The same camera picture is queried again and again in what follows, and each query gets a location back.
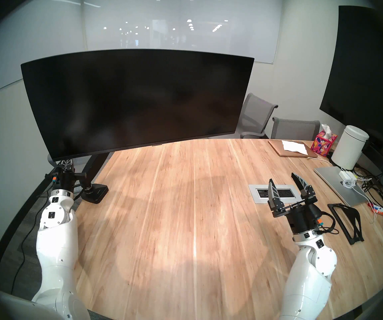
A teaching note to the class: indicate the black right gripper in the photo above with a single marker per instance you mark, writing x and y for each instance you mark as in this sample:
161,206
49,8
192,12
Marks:
303,217

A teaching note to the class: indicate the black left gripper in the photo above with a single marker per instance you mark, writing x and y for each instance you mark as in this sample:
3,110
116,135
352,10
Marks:
63,181

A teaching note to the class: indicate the curved black ultrawide monitor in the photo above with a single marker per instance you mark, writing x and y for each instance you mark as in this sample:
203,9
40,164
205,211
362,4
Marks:
138,99

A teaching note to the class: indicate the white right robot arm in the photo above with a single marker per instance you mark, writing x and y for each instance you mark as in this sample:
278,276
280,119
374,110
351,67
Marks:
308,282

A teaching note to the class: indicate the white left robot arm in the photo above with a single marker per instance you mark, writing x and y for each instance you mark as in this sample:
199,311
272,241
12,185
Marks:
56,249

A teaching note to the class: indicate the grey table power outlet box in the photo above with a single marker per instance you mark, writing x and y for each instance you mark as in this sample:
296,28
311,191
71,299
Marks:
254,193

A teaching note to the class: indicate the silver closed laptop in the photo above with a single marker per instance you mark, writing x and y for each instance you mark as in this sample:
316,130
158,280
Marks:
333,182

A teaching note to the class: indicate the white paper napkin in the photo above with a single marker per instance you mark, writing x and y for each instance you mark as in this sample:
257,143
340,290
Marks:
294,146

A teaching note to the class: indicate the brown leather pad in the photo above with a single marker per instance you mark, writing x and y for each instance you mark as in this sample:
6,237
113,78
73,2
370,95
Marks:
276,147

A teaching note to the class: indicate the colourful floral tissue box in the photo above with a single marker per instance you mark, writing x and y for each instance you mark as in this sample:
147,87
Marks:
323,145

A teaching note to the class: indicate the white power adapter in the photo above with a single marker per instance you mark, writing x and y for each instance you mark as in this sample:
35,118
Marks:
346,175

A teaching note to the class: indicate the black folding laptop stand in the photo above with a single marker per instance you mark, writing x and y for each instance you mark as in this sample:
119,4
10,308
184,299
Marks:
353,227

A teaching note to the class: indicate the white cylindrical bin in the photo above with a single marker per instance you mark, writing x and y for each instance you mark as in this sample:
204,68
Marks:
348,147

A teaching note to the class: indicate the white and orange marker box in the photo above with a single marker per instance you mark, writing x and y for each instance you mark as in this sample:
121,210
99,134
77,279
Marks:
378,211

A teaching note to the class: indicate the glass whiteboard with blue writing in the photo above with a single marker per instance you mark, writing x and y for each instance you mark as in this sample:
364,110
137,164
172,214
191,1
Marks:
28,39

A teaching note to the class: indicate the large glass whiteboard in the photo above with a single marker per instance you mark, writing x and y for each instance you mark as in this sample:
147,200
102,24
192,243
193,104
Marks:
178,16

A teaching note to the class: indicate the black wall television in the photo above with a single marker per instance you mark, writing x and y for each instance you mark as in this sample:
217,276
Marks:
361,72

